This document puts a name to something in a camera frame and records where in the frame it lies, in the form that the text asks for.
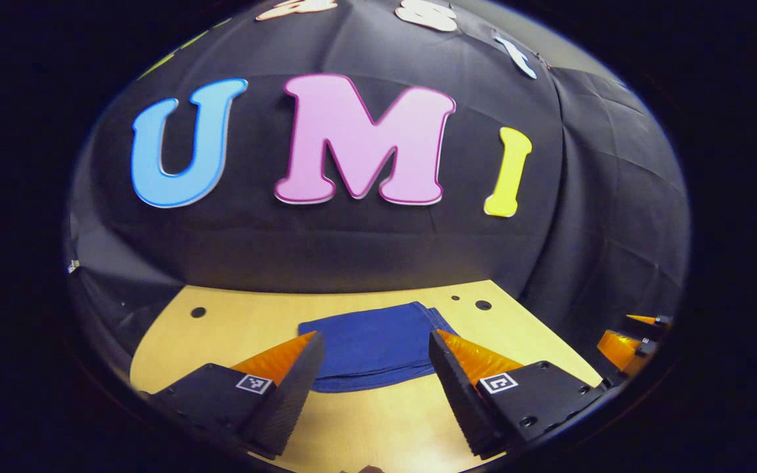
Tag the small dark cloth clip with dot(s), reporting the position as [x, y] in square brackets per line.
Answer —
[543, 60]

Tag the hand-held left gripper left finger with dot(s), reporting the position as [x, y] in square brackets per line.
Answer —
[290, 401]

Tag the blue jeans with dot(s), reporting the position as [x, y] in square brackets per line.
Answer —
[372, 348]

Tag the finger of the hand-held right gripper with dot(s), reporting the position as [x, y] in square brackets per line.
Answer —
[618, 351]
[644, 320]

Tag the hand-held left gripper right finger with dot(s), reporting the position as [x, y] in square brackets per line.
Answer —
[460, 401]

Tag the black backdrop cloth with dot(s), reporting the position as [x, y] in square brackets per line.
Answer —
[378, 249]

